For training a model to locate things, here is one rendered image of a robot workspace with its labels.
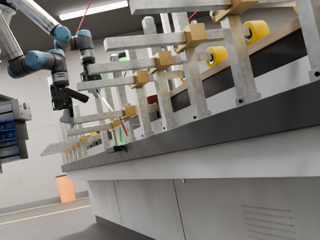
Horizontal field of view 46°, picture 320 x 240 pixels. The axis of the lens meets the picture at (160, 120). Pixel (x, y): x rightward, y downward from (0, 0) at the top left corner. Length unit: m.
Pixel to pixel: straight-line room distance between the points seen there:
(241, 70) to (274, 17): 8.10
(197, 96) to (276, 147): 0.35
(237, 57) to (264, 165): 0.27
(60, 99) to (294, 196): 1.05
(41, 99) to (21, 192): 2.07
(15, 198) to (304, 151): 8.43
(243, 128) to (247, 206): 0.56
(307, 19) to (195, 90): 0.49
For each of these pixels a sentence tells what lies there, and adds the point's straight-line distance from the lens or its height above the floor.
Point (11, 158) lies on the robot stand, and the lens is 1.82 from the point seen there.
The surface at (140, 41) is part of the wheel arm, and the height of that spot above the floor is 0.94.
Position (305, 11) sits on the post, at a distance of 0.77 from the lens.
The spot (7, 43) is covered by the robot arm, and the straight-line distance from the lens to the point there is 1.80.
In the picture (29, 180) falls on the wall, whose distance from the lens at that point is 8.88.
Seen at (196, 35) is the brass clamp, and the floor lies 0.93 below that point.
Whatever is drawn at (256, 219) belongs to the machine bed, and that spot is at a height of 0.33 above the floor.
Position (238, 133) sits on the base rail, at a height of 0.64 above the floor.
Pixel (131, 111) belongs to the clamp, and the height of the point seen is 0.84.
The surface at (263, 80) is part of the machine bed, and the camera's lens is 1.22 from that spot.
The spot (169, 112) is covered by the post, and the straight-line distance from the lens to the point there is 1.37.
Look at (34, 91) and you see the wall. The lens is 8.92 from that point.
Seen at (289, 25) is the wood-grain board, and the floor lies 0.89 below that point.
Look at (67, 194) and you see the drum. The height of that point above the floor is 0.17.
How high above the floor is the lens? 0.63
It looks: 5 degrees up
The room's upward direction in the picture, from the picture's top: 12 degrees counter-clockwise
